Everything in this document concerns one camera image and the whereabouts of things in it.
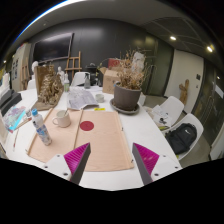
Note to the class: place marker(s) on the small white cup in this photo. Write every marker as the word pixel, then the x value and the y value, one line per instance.
pixel 99 98

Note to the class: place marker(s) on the small green bottle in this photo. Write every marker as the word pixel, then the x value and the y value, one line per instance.
pixel 66 85

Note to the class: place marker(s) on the open newspaper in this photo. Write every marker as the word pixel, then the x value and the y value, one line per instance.
pixel 80 98

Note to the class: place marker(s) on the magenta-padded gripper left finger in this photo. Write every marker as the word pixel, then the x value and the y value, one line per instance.
pixel 76 156

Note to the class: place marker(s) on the golden carved wooden sculpture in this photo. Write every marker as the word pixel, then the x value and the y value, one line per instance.
pixel 50 90

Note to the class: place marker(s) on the small yellow tag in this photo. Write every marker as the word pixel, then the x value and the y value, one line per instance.
pixel 99 109

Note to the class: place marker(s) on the white plaster head bust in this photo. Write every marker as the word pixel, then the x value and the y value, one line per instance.
pixel 34 66

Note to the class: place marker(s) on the white bottle with blue cap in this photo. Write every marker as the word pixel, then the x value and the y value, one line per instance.
pixel 42 131

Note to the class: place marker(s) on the clear spray bottle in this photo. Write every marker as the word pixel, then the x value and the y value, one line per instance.
pixel 87 81

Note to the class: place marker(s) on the brown cardboard box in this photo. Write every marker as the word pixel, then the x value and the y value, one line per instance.
pixel 108 81

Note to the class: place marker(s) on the wooden easel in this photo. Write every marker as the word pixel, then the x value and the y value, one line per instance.
pixel 25 75
pixel 73 65

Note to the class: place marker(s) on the recessed ceiling spotlights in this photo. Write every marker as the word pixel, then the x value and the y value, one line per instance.
pixel 173 38

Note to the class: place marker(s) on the black backpack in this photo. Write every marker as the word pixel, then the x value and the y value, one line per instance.
pixel 181 137

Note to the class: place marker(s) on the red box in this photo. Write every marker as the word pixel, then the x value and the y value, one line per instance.
pixel 113 63

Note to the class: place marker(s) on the black wall screen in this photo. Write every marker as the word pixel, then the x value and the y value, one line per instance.
pixel 53 46

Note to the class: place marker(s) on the flat round red coaster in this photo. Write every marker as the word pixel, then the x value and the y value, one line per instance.
pixel 86 125

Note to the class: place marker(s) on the long white ceiling light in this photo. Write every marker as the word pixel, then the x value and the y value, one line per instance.
pixel 43 15

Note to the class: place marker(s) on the white plaster figure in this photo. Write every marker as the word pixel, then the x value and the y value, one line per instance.
pixel 60 74

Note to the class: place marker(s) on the white plastic chair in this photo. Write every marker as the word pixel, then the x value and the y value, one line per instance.
pixel 31 84
pixel 196 121
pixel 175 106
pixel 78 79

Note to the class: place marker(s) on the long thin pencil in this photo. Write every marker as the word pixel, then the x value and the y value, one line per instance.
pixel 15 140

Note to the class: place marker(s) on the white mug with stirrer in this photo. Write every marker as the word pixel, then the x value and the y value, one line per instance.
pixel 62 119

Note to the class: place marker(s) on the white papers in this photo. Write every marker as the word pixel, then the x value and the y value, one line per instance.
pixel 160 115

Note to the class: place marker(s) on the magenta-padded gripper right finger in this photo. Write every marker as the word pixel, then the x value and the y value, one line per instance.
pixel 146 157

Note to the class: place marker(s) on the dried plant in grey pot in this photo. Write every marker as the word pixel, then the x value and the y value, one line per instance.
pixel 126 96

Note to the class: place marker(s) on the white cabinet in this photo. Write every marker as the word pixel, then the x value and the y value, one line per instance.
pixel 20 63

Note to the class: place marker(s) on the black box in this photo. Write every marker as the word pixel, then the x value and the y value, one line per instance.
pixel 5 96
pixel 11 103

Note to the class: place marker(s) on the white plaster statue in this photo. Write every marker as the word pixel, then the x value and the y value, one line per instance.
pixel 138 60

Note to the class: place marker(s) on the grey round pot saucer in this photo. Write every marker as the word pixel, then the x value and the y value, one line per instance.
pixel 128 111

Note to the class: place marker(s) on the small paint jar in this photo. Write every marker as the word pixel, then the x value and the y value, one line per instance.
pixel 28 113

